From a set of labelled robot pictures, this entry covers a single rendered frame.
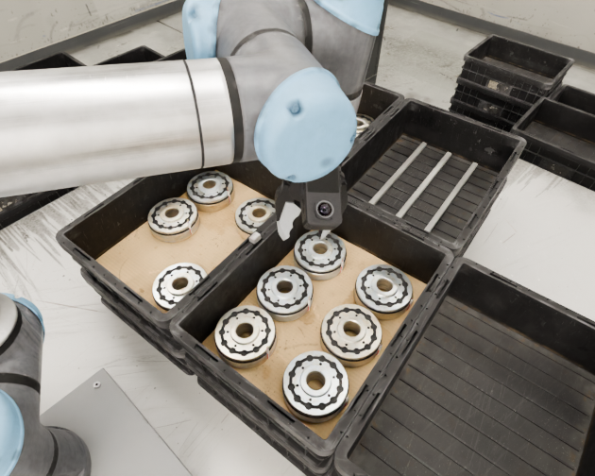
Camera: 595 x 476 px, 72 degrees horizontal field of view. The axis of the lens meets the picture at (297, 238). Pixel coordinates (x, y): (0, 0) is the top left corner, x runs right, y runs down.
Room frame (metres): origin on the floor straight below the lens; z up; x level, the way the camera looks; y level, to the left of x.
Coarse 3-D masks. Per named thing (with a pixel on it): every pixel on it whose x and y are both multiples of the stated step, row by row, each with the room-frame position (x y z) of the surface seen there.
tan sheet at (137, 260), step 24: (240, 192) 0.69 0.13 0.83; (216, 216) 0.61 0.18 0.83; (144, 240) 0.55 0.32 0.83; (192, 240) 0.55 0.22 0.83; (216, 240) 0.55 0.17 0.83; (240, 240) 0.55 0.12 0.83; (120, 264) 0.48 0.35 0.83; (144, 264) 0.48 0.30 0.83; (168, 264) 0.48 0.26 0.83; (216, 264) 0.48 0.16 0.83; (144, 288) 0.43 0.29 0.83
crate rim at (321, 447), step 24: (264, 240) 0.46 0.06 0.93; (240, 264) 0.41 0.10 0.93; (216, 288) 0.36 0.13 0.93; (432, 288) 0.36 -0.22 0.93; (192, 312) 0.32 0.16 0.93; (192, 336) 0.28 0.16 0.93; (384, 360) 0.24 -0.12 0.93; (240, 384) 0.21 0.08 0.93; (264, 408) 0.18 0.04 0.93; (360, 408) 0.17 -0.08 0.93; (312, 432) 0.15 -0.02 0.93; (336, 432) 0.15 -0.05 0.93
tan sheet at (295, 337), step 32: (288, 256) 0.50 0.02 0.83; (352, 256) 0.50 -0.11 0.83; (256, 288) 0.43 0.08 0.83; (320, 288) 0.43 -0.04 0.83; (352, 288) 0.43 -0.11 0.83; (416, 288) 0.43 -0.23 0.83; (320, 320) 0.36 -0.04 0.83; (384, 320) 0.36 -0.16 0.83; (288, 352) 0.30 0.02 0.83; (256, 384) 0.24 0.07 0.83; (320, 384) 0.24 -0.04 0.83; (352, 384) 0.24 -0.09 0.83
